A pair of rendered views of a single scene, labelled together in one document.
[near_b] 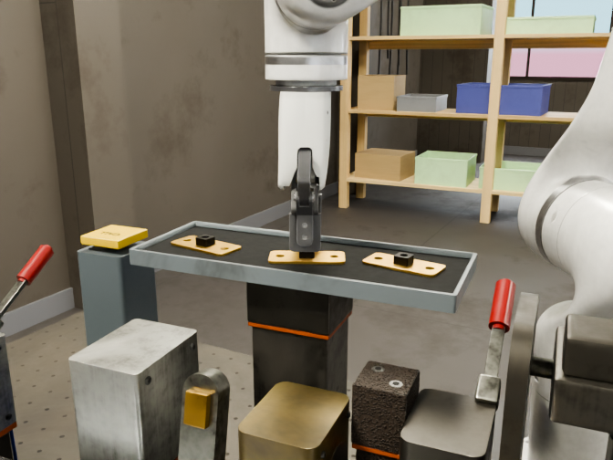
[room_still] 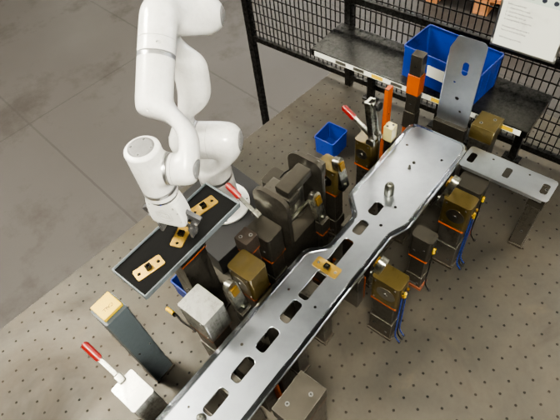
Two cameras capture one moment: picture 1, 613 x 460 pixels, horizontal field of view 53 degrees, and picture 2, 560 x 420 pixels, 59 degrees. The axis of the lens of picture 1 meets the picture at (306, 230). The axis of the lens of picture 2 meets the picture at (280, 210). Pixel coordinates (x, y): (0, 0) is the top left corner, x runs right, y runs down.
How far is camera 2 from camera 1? 1.09 m
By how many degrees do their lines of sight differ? 63
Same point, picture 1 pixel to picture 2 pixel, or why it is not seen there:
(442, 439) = (272, 232)
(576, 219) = (212, 146)
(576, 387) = (292, 199)
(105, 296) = (126, 322)
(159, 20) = not seen: outside the picture
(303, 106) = (180, 201)
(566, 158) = not seen: hidden behind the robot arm
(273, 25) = (160, 189)
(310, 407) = (245, 260)
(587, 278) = (227, 159)
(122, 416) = (222, 316)
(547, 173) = not seen: hidden behind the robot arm
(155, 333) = (194, 297)
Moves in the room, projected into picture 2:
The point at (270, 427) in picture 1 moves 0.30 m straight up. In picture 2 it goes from (252, 272) to (232, 207)
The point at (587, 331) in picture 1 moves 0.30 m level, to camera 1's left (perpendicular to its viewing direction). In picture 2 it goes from (287, 187) to (253, 279)
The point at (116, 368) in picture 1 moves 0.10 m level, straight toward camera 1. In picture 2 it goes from (217, 309) to (255, 306)
